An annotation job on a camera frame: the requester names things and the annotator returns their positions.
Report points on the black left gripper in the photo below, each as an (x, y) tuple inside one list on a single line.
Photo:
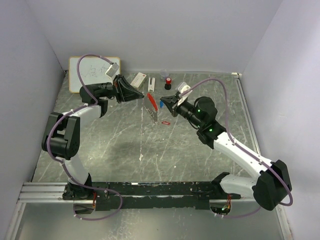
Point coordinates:
[(124, 91)]

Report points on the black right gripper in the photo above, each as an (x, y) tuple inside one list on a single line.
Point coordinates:
[(171, 101)]

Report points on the grey keyring holder red handle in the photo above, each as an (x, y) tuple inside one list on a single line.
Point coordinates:
[(151, 107)]

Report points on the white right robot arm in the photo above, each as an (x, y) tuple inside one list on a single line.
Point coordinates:
[(268, 182)]

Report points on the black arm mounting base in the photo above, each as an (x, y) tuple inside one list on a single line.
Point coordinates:
[(149, 195)]

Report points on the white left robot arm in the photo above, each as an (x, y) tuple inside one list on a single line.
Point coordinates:
[(62, 136)]

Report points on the red and black stamp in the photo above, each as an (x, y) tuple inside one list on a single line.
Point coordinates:
[(168, 83)]

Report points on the white and green carton box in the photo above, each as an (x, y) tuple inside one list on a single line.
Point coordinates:
[(138, 80)]

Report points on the white stapler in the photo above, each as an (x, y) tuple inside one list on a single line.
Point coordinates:
[(151, 84)]

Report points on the clear plastic cup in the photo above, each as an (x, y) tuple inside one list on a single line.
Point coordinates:
[(164, 74)]

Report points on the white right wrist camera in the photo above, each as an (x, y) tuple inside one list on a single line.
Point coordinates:
[(184, 90)]

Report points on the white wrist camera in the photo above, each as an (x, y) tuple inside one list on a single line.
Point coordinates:
[(113, 70), (184, 90)]

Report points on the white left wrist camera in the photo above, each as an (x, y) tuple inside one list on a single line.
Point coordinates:
[(113, 70)]

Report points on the small whiteboard with yellow frame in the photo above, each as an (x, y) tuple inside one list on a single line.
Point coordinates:
[(92, 70)]

